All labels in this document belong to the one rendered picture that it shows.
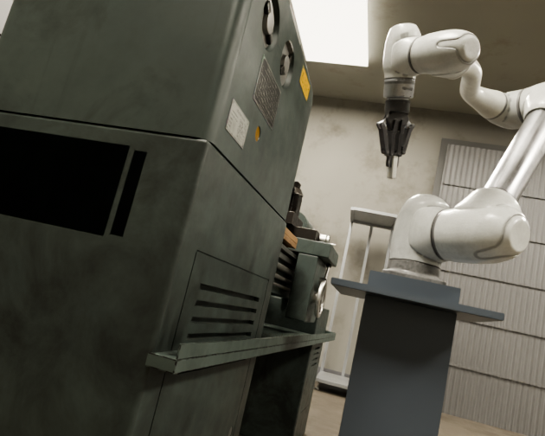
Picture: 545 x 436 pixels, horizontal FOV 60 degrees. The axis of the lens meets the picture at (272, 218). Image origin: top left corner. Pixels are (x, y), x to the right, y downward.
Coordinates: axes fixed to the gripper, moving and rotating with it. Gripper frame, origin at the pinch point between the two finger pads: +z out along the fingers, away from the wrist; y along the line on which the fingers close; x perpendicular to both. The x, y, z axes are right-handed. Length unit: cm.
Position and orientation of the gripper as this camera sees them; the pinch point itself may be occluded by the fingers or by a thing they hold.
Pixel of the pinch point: (392, 167)
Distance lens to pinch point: 149.9
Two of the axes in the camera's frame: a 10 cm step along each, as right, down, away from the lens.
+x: -3.9, -1.8, 9.0
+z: -0.4, 9.8, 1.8
